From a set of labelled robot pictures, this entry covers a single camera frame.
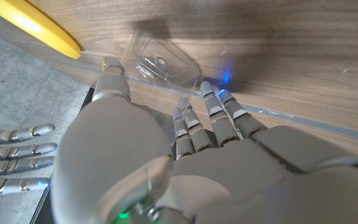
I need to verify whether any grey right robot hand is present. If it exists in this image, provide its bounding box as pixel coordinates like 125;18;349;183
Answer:
0;123;58;197

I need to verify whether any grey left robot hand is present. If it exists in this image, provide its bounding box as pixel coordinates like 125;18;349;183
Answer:
50;55;358;224

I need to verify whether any clear plastic jar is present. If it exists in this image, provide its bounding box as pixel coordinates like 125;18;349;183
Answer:
119;29;202;106

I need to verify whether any yellow toy banana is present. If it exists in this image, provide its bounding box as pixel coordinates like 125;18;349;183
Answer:
0;0;82;60

